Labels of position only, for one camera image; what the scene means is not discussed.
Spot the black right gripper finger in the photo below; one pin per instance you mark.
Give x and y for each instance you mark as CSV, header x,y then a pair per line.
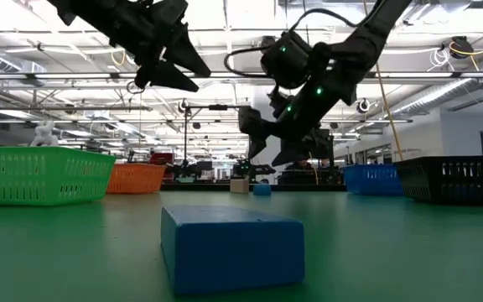
x,y
257,147
292,154

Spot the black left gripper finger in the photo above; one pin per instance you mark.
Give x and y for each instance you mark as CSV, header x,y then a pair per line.
x,y
189,56
170,77

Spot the small blue foam block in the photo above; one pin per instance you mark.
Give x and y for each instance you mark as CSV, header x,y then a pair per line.
x,y
262,189

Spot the beige foam block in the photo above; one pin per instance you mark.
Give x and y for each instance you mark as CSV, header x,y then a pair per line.
x,y
239,186

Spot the large blue rectangular foam block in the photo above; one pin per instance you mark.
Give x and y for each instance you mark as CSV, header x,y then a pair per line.
x,y
233,251

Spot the black background robot arm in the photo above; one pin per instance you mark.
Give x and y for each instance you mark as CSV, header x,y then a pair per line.
x,y
245,168
189,170

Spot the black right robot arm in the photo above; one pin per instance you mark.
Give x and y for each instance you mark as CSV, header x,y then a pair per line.
x,y
363,42

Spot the person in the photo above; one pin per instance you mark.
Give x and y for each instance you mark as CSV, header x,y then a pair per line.
x,y
302,164

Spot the black monitor screen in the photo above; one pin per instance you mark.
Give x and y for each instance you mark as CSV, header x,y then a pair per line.
x,y
327,147

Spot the blue plastic basket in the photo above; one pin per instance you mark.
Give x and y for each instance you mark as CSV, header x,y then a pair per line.
x,y
369,180

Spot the red cart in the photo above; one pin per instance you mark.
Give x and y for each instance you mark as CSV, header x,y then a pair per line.
x,y
162,159

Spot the orange plastic basket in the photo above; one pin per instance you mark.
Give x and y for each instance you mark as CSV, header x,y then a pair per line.
x,y
136,178

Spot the white robot figure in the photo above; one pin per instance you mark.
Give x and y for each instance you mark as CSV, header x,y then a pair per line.
x,y
44,135

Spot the black plastic basket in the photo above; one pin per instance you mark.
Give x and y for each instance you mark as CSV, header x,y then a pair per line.
x,y
455,180

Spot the green plastic basket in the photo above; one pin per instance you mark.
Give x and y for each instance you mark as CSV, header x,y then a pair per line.
x,y
36,176

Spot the black metal rig frame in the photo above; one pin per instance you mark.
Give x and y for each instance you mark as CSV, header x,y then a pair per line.
x,y
218,107

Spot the silver air duct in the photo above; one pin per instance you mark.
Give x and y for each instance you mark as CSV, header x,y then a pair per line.
x,y
430,97

